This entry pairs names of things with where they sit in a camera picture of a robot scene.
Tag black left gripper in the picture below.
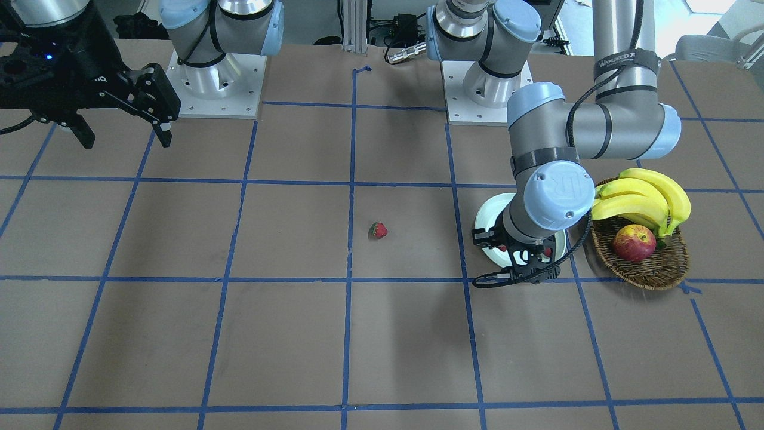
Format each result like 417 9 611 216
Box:
472 228 561 282

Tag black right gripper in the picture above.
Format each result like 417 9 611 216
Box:
2 6 181 149

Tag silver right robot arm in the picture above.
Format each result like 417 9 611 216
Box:
2 1 284 149

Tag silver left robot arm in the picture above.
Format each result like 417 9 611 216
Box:
426 1 682 288

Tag light green plate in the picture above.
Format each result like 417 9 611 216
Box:
475 193 568 268

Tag red apple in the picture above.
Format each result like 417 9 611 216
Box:
611 224 657 262

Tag yellow banana bunch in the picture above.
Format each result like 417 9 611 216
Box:
590 168 691 239

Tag wicker fruit basket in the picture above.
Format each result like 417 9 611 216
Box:
588 177 691 291

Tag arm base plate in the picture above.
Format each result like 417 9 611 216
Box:
441 61 533 126
167 51 269 119

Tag silver cable connector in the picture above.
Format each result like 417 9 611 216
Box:
384 42 427 65

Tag aluminium frame post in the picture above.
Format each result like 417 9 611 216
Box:
337 1 370 56

